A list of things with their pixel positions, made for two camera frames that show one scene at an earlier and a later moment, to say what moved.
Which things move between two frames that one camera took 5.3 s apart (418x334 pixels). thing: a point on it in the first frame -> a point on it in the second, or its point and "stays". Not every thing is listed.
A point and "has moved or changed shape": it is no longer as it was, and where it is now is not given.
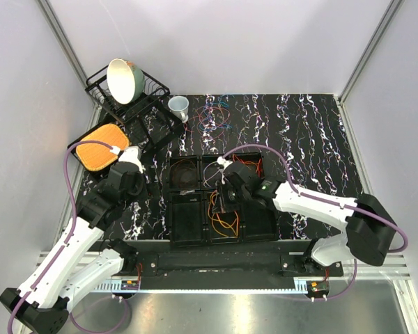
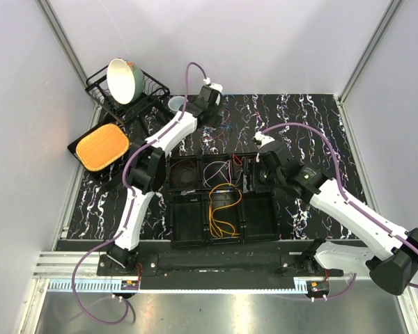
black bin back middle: [211, 172] stays
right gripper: [221, 204] -> [260, 188]
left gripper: [142, 179] -> [217, 111]
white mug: [179, 106] stays
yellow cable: [220, 220] has moved or changed shape
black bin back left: [184, 173] stays
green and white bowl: [125, 81] stays
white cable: [223, 181] stays
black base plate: [229, 264] stays
